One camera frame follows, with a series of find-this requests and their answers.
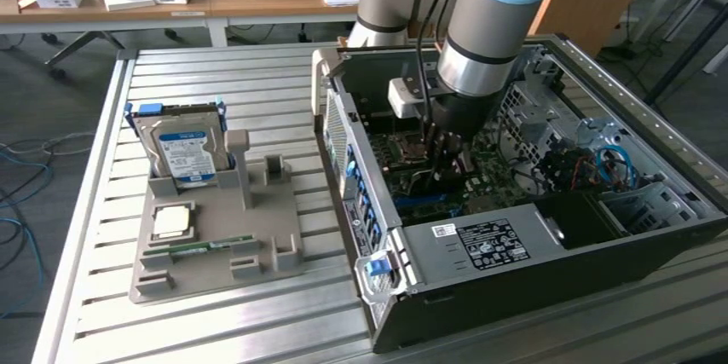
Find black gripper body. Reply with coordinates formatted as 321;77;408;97
429;90;502;144

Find metal CPU socket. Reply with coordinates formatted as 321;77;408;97
385;131;433;165

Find green motherboard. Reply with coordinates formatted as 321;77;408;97
362;107;541;227

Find blue expansion slot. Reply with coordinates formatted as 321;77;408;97
393;192;452;209

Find silver chipset heatsink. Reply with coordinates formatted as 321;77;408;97
464;196;497;216

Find grey power supply unit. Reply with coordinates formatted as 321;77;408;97
390;203;565;292

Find blue plastic case latch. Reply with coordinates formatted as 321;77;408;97
362;258;394;276

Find black open PC case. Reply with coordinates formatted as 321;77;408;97
310;32;728;355

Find grey metal disk bay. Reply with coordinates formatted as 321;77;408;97
596;182;698;237

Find grey plastic parts rack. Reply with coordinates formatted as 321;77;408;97
128;128;312;306

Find hard disk with blue caddy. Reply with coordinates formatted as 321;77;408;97
122;99;228;189

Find green RAM stick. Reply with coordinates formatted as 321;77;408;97
141;234;256;259

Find silver CPU chip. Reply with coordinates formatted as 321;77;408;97
150;205;192;240

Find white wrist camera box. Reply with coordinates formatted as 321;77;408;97
388;77;440;119

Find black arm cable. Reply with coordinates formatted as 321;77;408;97
413;0;445;127

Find black red yellow wire bundle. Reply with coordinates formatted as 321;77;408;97
537;147;604;194

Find blue disk wire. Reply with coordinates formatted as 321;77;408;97
593;145;641;194

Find grey floor cable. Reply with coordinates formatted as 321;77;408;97
0;130;96;157

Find grey wheeled leg frame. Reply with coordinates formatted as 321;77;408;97
42;30;128;80

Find blue floor cable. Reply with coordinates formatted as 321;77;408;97
0;153;56;210
0;218;48;319

